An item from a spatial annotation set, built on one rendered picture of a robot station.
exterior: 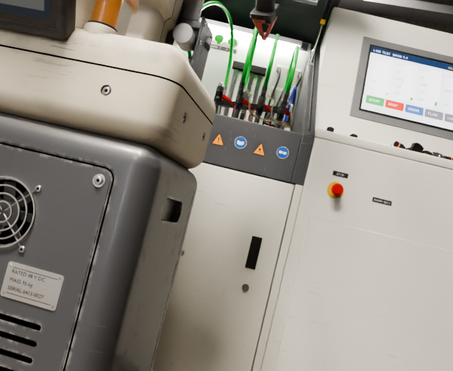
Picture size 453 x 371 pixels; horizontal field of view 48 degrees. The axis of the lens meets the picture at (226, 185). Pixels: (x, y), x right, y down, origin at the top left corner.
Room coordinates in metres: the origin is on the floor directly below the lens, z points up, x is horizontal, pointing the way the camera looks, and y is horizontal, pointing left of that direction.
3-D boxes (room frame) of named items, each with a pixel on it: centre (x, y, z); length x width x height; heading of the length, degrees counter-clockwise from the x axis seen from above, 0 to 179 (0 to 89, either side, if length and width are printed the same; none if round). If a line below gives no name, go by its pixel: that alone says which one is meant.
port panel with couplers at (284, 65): (2.12, -0.14, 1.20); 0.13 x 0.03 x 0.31; 88
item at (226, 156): (1.63, 0.11, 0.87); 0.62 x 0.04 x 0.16; 88
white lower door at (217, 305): (1.61, 0.12, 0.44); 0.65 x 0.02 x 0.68; 88
